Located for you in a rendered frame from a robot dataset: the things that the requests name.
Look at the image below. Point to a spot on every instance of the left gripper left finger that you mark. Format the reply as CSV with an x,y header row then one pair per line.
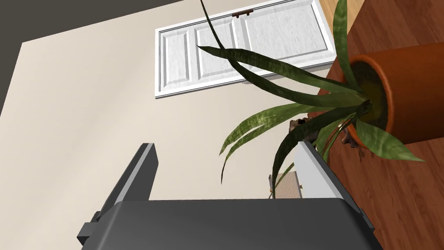
x,y
138,177

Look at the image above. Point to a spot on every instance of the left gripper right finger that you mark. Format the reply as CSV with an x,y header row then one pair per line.
x,y
314,175

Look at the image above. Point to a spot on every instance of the beige striped radiator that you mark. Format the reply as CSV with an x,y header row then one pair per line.
x,y
289,185

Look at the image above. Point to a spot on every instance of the green plant in terracotta pot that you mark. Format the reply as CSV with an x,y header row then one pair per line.
x,y
374,93

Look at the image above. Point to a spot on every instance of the white panelled door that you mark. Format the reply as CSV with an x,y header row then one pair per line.
x,y
242,48

